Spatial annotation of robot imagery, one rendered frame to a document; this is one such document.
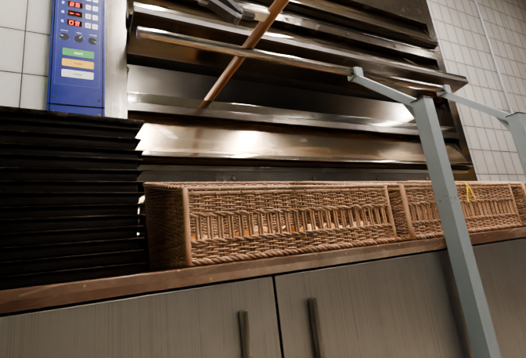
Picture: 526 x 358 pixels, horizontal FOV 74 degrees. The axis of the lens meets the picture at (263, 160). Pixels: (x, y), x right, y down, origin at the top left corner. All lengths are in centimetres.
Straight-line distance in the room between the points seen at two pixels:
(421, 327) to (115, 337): 64
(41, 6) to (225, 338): 118
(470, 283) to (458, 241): 10
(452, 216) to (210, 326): 64
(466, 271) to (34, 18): 145
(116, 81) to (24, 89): 26
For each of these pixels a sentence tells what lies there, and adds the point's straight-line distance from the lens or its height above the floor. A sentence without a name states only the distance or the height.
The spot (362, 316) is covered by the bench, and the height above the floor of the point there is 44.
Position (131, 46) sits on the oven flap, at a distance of 141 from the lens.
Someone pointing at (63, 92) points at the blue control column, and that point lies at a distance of 125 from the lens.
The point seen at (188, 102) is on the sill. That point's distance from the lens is 134.
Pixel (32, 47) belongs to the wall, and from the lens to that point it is 136.
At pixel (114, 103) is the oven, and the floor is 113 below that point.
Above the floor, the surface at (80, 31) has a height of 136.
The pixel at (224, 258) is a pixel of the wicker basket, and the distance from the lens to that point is 71.
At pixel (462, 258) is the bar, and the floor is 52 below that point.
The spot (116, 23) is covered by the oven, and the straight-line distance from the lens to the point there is 144.
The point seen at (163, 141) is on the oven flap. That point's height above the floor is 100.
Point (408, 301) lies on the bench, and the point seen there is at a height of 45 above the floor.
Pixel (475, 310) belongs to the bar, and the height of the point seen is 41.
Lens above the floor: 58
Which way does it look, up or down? 15 degrees up
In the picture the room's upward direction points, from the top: 7 degrees counter-clockwise
